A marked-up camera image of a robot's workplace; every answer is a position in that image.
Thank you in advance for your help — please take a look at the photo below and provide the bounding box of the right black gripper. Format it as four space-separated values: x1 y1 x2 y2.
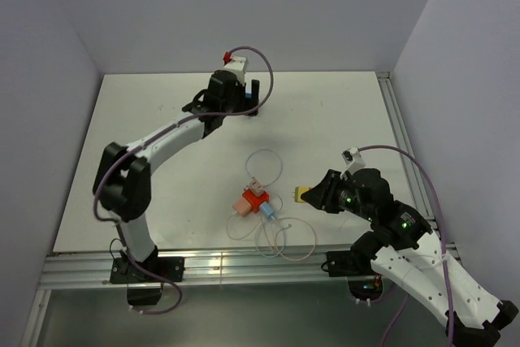
300 168 374 219

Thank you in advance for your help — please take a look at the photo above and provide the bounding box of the yellow plug adapter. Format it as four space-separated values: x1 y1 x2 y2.
293 186 310 203

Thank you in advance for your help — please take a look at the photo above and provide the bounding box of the light blue plug charger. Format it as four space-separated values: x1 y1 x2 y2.
258 202 277 221

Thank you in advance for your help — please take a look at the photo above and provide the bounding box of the red cube socket adapter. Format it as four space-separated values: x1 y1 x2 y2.
242 189 270 214

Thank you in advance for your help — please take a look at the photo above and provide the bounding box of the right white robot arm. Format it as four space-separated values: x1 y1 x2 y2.
301 168 518 346

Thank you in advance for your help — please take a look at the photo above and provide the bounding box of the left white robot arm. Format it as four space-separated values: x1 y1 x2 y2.
93 70 263 281

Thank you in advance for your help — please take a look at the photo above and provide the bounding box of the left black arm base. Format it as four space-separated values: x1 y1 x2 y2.
109 254 184 315

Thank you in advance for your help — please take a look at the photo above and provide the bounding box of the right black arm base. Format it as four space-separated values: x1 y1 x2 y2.
321 250 397 306

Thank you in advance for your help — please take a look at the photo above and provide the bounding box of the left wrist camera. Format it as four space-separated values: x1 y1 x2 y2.
223 51 249 85

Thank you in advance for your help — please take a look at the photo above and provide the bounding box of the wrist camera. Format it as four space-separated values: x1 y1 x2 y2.
223 51 249 85
341 147 366 180

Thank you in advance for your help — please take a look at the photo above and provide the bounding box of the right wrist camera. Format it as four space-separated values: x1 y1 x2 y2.
341 147 366 180

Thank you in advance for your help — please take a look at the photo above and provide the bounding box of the aluminium front rail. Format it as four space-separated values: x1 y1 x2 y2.
37 245 349 290

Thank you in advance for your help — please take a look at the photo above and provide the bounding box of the aluminium rail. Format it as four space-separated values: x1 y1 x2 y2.
375 72 440 236
37 245 349 290

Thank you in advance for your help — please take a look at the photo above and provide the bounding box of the aluminium right side rail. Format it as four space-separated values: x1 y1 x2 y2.
375 72 440 236

